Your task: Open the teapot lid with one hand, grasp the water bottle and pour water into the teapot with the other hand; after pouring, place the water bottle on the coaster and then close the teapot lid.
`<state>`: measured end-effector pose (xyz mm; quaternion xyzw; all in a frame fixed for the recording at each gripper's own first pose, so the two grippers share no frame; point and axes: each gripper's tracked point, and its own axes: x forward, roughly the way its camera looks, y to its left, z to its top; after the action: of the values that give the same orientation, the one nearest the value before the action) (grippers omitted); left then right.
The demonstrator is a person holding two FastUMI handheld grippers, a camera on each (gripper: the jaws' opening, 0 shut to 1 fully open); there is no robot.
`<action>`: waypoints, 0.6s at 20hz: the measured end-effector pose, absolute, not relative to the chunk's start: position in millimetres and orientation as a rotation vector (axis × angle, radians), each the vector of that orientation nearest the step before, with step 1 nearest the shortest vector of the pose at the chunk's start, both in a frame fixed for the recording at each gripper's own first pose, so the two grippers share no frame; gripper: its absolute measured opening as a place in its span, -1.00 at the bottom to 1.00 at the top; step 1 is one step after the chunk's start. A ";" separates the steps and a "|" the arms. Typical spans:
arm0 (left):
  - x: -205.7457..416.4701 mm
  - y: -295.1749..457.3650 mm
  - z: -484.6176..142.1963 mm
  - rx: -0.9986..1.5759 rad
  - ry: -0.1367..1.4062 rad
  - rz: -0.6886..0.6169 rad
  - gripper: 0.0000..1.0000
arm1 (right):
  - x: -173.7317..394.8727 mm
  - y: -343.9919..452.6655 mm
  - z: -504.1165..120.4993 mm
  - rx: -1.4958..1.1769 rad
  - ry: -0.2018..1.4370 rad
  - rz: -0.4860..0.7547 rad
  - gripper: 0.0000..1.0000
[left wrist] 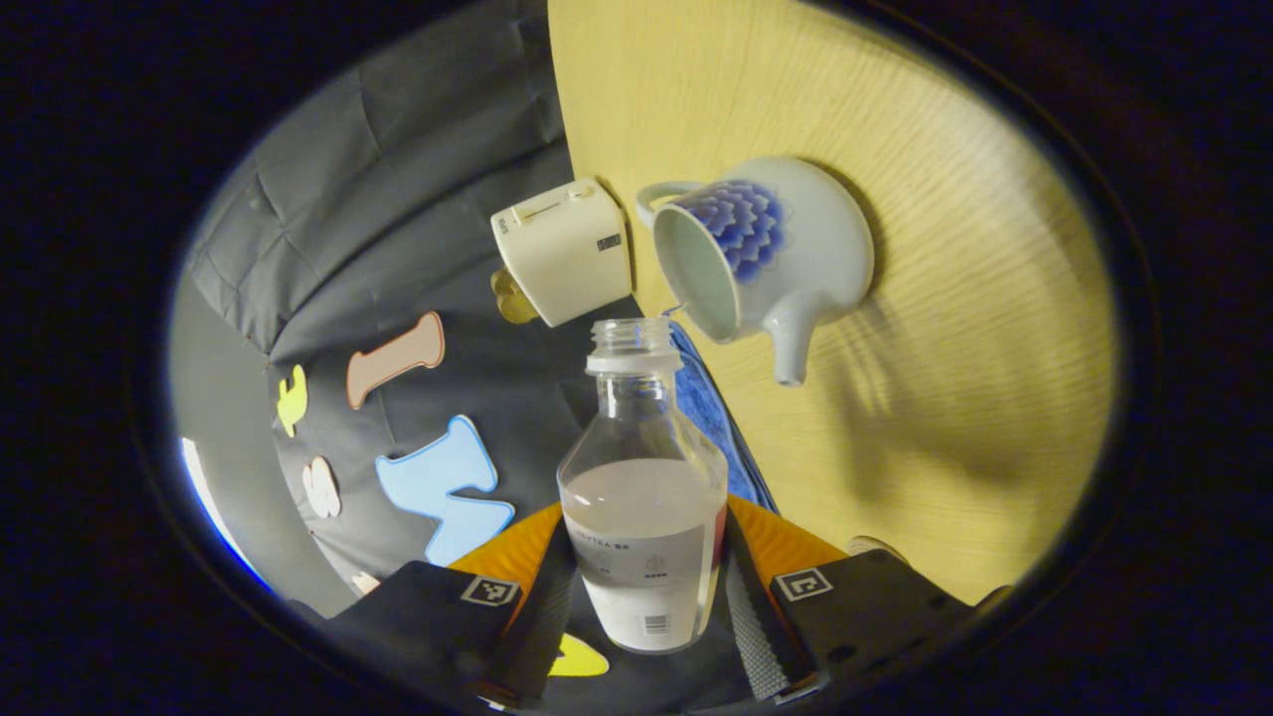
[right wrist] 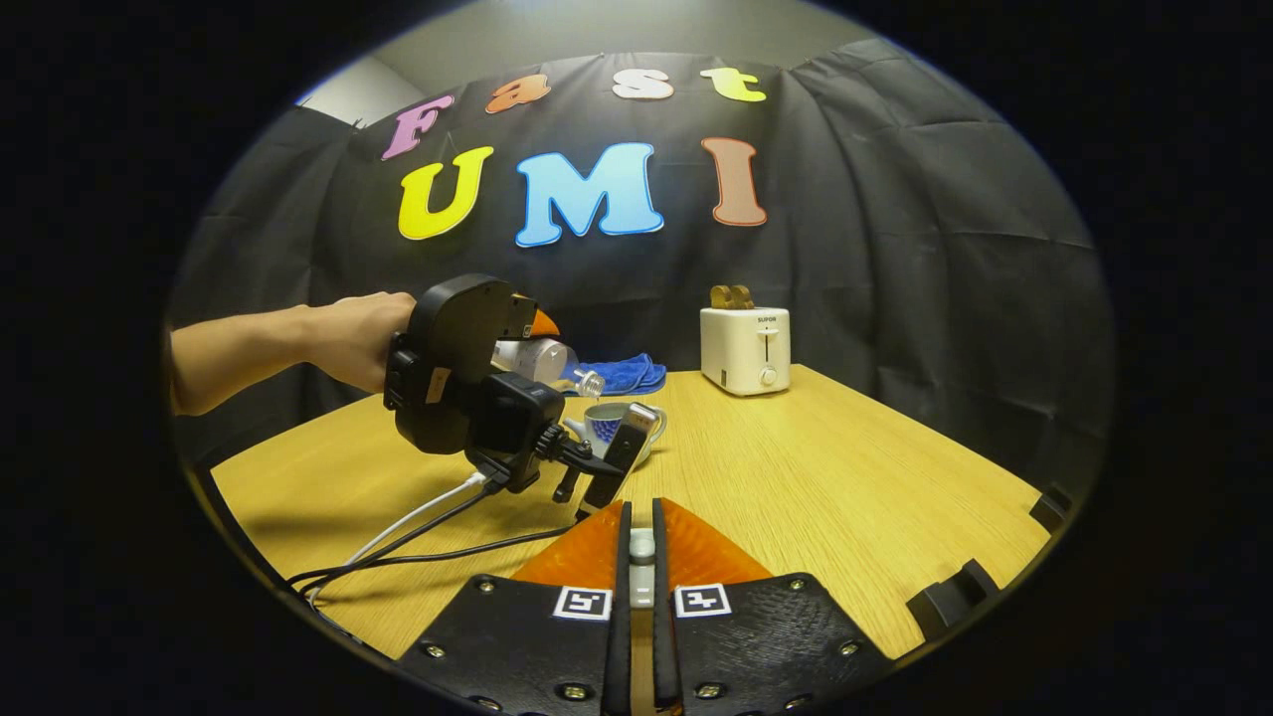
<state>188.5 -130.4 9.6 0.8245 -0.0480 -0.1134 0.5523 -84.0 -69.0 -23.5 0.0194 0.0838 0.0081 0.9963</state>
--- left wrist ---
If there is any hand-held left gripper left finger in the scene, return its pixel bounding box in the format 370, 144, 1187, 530
318, 502, 580, 709

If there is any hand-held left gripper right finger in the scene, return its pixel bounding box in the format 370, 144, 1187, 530
720, 495, 1013, 705

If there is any clear plastic water bottle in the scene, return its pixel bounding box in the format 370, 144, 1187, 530
555, 318, 729, 655

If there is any white blue-flowered teacup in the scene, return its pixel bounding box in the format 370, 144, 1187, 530
636, 156, 876, 388

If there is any blue folded towel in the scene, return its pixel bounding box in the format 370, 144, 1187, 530
668, 318, 779, 514

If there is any brown toast slice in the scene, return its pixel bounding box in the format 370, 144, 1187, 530
489, 267, 540, 326

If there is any white toaster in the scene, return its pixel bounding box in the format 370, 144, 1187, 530
490, 177, 635, 328

